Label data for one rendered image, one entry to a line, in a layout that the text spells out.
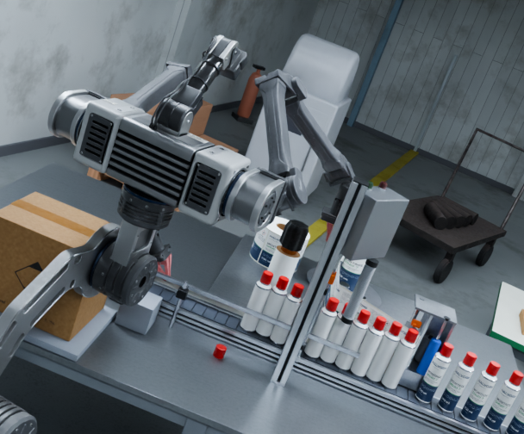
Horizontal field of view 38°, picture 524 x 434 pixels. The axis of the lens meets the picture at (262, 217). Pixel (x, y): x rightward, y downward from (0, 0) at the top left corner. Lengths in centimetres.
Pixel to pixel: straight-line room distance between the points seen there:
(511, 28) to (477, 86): 83
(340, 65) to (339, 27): 458
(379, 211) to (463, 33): 869
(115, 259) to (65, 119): 36
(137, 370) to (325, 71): 461
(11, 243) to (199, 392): 65
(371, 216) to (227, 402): 65
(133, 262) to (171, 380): 43
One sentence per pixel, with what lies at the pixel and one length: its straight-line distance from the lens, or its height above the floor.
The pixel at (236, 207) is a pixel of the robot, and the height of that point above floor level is 144.
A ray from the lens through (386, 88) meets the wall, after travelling 1089.
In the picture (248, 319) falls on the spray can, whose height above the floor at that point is 92.
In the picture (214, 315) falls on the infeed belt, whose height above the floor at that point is 88.
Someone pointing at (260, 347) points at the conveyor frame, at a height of 86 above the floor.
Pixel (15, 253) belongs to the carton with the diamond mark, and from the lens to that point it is 214.
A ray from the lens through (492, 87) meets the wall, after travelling 1071.
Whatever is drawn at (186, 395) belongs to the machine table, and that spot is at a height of 83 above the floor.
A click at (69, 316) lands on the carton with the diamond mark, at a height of 92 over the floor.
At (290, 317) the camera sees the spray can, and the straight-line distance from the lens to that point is 239.
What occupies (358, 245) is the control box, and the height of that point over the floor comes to 134.
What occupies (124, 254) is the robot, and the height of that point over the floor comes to 121.
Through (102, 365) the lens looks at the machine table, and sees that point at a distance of 215.
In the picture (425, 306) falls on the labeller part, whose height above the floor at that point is 114.
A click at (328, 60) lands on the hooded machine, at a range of 648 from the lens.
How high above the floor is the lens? 201
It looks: 19 degrees down
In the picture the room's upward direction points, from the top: 20 degrees clockwise
